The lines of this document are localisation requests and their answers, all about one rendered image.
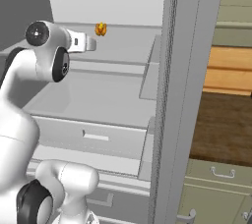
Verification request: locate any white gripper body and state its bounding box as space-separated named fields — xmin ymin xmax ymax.
xmin=81 ymin=34 xmax=98 ymax=53

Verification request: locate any clear glass fridge shelf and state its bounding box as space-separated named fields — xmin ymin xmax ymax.
xmin=0 ymin=22 xmax=163 ymax=76
xmin=22 ymin=70 xmax=159 ymax=130

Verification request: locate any clear fridge door bin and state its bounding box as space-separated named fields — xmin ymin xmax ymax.
xmin=138 ymin=33 xmax=164 ymax=101
xmin=137 ymin=115 xmax=158 ymax=181

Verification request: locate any grey fridge door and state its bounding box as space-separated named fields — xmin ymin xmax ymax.
xmin=148 ymin=0 xmax=227 ymax=224

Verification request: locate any grey fridge drawer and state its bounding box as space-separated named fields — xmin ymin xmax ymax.
xmin=26 ymin=161 xmax=152 ymax=224
xmin=30 ymin=114 xmax=150 ymax=177

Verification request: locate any orange yellow fruit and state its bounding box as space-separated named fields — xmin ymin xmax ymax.
xmin=94 ymin=22 xmax=109 ymax=37

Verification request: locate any beige run of cupboards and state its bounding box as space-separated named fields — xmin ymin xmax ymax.
xmin=211 ymin=0 xmax=252 ymax=48

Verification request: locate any beige cupboard drawer front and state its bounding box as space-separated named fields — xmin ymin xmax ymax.
xmin=184 ymin=158 xmax=252 ymax=196

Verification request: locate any beige cupboard door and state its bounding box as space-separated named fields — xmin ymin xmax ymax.
xmin=176 ymin=183 xmax=252 ymax=224

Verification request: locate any silver drawer handle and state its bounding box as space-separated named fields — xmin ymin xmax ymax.
xmin=210 ymin=166 xmax=236 ymax=180

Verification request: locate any silver cupboard door handle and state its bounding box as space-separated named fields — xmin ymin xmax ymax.
xmin=241 ymin=210 xmax=252 ymax=221
xmin=176 ymin=208 xmax=198 ymax=224

